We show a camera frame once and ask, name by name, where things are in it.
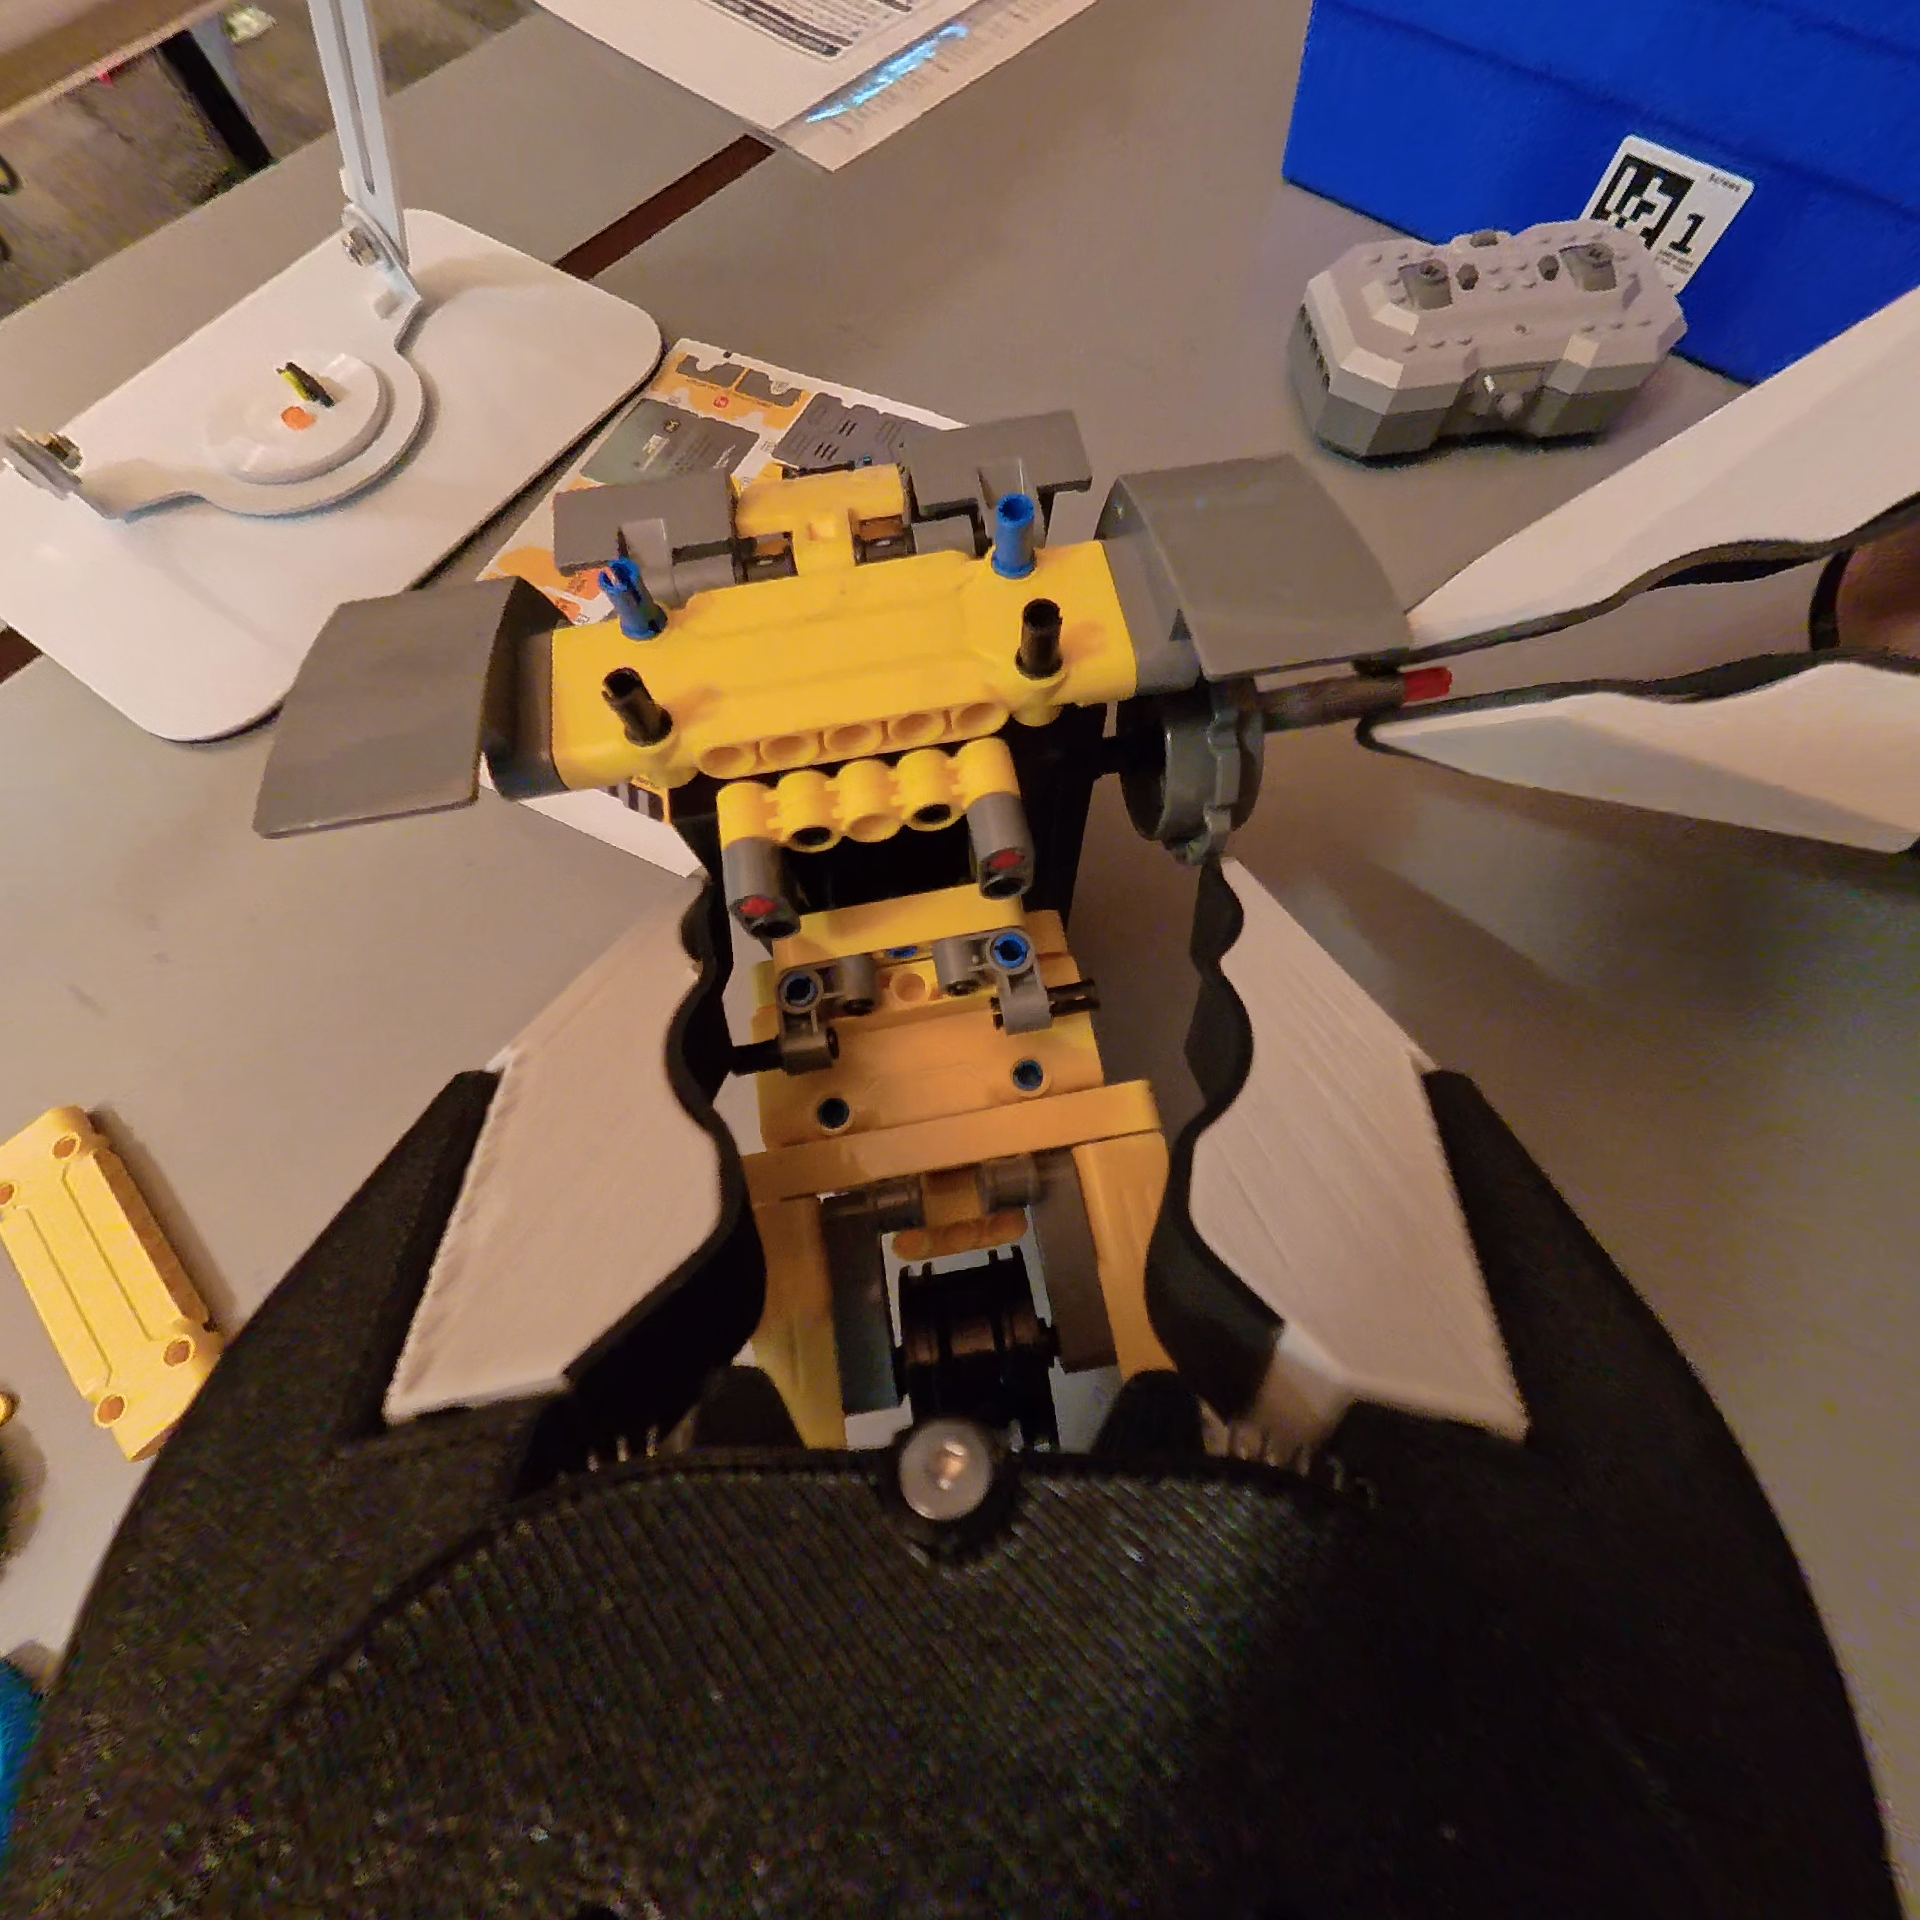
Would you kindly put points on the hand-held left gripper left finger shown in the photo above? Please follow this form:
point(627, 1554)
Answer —
point(555, 1201)

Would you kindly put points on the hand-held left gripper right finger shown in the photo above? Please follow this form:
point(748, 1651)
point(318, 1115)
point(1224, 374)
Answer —
point(1350, 1201)

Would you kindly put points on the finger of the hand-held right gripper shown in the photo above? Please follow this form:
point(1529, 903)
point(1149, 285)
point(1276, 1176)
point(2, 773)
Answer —
point(1725, 480)
point(1725, 749)

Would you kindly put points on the grey toy axle red tip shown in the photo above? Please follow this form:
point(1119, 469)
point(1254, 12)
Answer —
point(1335, 698)

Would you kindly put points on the grey toy gear wheel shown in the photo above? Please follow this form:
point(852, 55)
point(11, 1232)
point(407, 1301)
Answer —
point(1199, 781)

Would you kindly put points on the yellow toy brick vehicle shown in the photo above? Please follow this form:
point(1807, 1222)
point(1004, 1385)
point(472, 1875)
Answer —
point(840, 691)

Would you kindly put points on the person's right hand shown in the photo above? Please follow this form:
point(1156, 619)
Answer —
point(1883, 600)

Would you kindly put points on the white printed tag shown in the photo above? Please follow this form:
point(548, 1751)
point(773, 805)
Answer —
point(1649, 202)

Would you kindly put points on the light grey toy battery box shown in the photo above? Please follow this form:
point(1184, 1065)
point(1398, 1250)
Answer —
point(1470, 346)

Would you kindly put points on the large blue plastic bin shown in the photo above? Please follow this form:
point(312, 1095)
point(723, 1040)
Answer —
point(1499, 89)

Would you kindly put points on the yellow toy panel piece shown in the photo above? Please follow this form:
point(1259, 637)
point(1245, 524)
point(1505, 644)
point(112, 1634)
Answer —
point(105, 1292)

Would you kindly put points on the blue curved toy piece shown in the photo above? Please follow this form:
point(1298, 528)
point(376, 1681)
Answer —
point(12, 1742)

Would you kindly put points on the yellow grey sticker sheet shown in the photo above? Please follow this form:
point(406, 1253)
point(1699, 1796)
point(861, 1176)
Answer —
point(675, 433)

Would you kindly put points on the white book stand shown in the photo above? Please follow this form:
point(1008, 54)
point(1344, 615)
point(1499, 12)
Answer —
point(497, 392)

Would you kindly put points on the printed paper sheet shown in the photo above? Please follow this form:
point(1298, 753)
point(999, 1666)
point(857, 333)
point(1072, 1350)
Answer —
point(722, 61)

